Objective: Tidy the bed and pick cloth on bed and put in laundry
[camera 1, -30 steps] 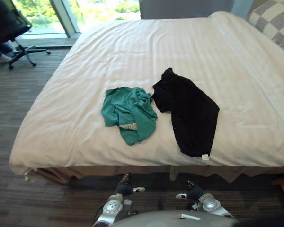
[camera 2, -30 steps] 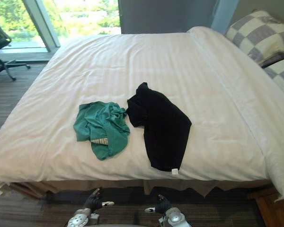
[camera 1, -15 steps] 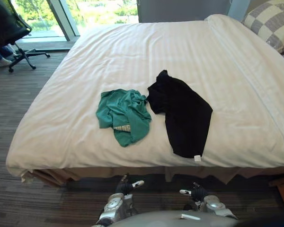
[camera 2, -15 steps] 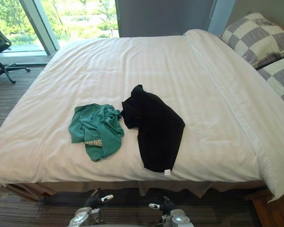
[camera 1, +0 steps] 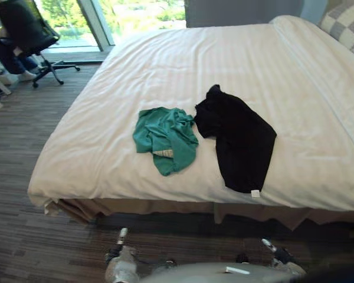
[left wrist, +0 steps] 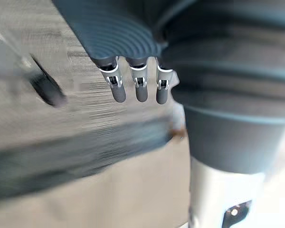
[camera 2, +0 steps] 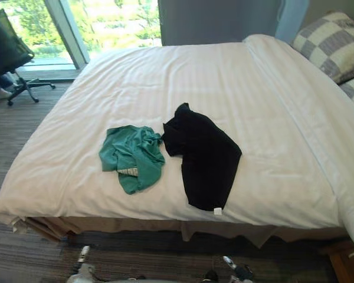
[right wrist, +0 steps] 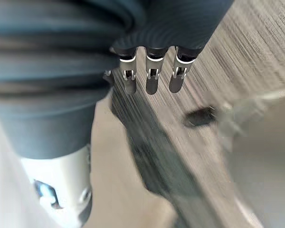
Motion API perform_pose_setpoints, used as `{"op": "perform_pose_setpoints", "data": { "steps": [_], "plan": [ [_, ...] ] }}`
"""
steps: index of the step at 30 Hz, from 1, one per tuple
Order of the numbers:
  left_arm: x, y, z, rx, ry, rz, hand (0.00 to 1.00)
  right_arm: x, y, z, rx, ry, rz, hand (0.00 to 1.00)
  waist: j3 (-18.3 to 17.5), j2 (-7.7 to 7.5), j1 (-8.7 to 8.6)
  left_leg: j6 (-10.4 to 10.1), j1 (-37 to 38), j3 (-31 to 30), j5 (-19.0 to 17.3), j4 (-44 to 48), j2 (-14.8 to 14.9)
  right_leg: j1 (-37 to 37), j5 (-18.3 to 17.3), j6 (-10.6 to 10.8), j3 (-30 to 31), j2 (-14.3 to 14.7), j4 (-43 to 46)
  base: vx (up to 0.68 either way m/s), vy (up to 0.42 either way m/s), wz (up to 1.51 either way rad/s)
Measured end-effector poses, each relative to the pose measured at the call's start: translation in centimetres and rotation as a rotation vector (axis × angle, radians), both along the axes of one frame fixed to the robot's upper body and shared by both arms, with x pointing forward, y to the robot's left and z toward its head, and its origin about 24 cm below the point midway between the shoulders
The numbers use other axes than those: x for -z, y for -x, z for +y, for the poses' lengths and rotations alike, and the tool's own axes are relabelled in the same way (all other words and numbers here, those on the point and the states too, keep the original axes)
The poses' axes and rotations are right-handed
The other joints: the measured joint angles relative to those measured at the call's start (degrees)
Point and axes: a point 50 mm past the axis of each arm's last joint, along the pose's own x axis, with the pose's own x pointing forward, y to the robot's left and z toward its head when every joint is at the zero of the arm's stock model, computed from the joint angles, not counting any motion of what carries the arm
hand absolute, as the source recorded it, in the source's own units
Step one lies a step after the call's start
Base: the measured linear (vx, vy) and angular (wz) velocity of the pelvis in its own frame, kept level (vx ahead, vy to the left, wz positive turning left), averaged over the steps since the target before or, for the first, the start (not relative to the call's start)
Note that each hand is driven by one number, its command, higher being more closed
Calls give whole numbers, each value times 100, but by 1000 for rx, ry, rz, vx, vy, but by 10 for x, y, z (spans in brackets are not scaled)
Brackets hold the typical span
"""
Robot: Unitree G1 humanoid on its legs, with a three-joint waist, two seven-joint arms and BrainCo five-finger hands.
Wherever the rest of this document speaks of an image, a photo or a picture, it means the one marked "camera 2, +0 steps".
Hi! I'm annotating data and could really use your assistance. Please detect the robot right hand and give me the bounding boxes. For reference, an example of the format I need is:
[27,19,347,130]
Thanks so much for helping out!
[205,255,255,283]

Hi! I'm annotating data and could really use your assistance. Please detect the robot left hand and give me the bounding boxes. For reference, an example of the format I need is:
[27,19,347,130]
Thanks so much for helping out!
[66,245,97,283]

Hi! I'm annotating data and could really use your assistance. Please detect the beige bed skirt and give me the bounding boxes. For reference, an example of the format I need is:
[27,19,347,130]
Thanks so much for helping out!
[11,216,354,249]

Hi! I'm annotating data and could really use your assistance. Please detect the black cloth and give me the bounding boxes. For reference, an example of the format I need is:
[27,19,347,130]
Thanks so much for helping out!
[160,102,243,216]

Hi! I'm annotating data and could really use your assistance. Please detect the green cloth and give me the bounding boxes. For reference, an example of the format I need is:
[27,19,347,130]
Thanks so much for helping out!
[99,124,166,195]

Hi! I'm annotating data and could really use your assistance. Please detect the white duvet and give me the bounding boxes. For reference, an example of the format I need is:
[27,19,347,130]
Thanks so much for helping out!
[0,34,354,258]

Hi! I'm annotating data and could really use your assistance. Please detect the person's leg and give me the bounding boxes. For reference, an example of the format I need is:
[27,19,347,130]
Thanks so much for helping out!
[0,72,20,101]

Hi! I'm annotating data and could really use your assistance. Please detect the black office chair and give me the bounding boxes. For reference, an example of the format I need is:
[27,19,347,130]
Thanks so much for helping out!
[0,8,57,107]

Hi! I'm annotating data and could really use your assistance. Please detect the large grey-white checkered pillow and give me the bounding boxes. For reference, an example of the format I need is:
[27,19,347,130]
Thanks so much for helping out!
[291,11,354,85]

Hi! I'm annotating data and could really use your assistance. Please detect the light blue headboard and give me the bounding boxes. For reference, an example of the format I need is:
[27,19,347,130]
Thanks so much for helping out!
[275,0,310,45]

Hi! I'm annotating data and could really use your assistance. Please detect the wooden bed frame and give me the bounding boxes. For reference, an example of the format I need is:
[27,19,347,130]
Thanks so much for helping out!
[320,240,354,283]

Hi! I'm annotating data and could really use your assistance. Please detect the grey window frame post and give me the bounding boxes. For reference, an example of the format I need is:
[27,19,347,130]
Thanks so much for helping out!
[43,0,91,71]

